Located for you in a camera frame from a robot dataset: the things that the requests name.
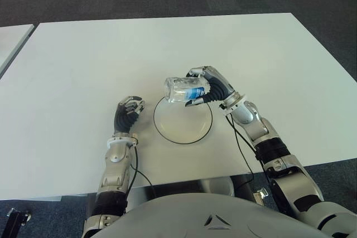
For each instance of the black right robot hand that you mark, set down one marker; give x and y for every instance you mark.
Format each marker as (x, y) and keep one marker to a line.
(220, 87)

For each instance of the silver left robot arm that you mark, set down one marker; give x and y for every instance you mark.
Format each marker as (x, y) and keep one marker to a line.
(115, 155)

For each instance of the black wheeled stand foot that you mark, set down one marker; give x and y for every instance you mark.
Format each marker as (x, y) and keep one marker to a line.
(16, 221)

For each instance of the clear water bottle blue cap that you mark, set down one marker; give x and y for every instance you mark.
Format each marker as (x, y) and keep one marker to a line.
(181, 89)

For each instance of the white side table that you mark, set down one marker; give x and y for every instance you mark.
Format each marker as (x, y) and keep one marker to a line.
(11, 40)

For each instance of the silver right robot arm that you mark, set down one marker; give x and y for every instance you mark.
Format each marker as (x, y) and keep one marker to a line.
(279, 151)

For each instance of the white plate with black rim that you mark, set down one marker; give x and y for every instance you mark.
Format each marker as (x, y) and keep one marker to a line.
(182, 126)

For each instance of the small metal bracket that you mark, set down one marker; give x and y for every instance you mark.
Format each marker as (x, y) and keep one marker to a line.
(260, 195)

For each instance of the white rounded pedestal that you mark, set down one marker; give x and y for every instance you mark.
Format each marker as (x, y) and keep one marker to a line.
(220, 186)

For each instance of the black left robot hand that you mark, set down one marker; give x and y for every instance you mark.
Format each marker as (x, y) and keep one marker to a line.
(125, 121)

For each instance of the grey robot torso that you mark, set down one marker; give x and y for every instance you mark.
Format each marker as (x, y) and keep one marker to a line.
(195, 217)

